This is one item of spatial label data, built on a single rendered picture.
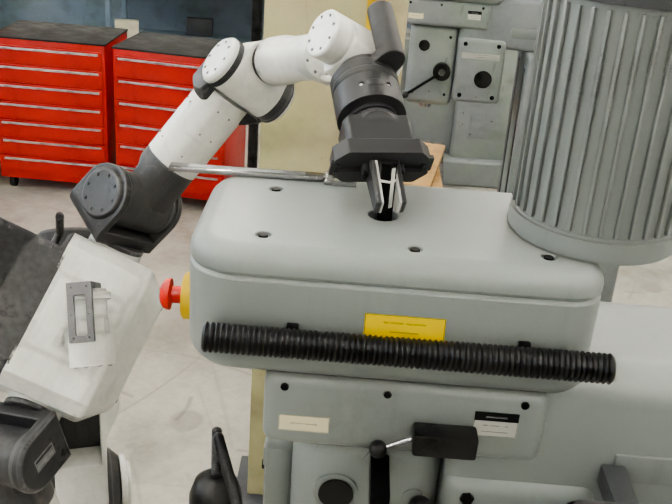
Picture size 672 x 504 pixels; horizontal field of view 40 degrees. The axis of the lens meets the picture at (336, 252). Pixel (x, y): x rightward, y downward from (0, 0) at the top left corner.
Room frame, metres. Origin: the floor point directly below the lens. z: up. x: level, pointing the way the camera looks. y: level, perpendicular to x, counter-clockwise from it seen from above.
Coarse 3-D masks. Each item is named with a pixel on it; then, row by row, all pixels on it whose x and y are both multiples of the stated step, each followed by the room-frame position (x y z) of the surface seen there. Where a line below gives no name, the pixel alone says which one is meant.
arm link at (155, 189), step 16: (144, 160) 1.38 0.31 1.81; (144, 176) 1.37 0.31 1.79; (160, 176) 1.36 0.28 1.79; (176, 176) 1.37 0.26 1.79; (144, 192) 1.36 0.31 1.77; (160, 192) 1.36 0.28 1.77; (176, 192) 1.38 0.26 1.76; (128, 208) 1.32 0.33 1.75; (144, 208) 1.35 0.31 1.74; (160, 208) 1.37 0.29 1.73; (128, 224) 1.34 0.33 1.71; (144, 224) 1.36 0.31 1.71; (160, 224) 1.39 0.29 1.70
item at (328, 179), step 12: (168, 168) 1.12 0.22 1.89; (180, 168) 1.12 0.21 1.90; (192, 168) 1.12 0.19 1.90; (204, 168) 1.13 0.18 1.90; (216, 168) 1.13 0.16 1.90; (228, 168) 1.13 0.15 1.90; (240, 168) 1.14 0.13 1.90; (252, 168) 1.14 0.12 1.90; (312, 180) 1.13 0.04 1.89; (324, 180) 1.12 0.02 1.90; (336, 180) 1.12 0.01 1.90
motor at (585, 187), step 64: (576, 0) 0.97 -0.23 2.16; (640, 0) 0.93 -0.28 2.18; (576, 64) 0.96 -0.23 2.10; (640, 64) 0.93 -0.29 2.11; (576, 128) 0.95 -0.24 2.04; (640, 128) 0.93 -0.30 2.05; (512, 192) 1.05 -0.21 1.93; (576, 192) 0.94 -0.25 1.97; (640, 192) 0.93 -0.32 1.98; (576, 256) 0.94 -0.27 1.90; (640, 256) 0.93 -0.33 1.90
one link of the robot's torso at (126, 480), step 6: (120, 456) 1.59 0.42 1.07; (120, 462) 1.57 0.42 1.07; (126, 462) 1.59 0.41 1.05; (120, 468) 1.55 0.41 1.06; (126, 468) 1.56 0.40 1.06; (126, 474) 1.55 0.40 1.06; (126, 480) 1.54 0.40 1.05; (126, 486) 1.53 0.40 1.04; (126, 492) 1.53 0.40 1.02; (126, 498) 1.53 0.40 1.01
